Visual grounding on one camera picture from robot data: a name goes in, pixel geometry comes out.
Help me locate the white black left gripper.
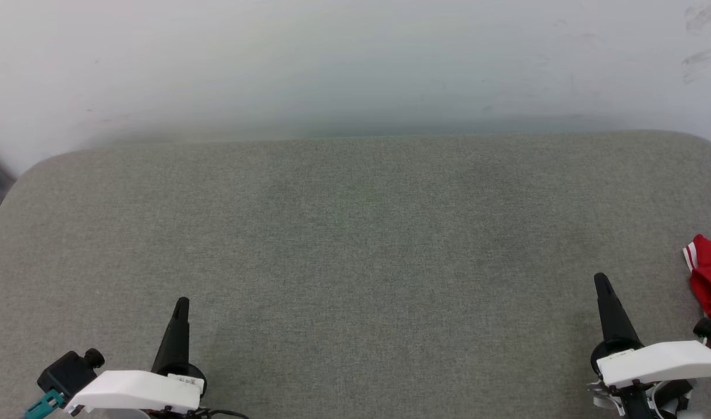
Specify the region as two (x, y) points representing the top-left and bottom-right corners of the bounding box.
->
(65, 296), (208, 414)

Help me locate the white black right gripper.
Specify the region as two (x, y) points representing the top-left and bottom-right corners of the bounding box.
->
(589, 272), (711, 389)

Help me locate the red white-trimmed garment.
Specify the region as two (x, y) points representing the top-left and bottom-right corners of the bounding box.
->
(682, 234), (711, 326)

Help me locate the grey fabric sofa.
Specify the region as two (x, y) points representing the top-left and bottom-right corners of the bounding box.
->
(0, 130), (711, 419)

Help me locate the teal plug left camera cable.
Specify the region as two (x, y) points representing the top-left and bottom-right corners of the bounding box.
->
(24, 389), (66, 419)

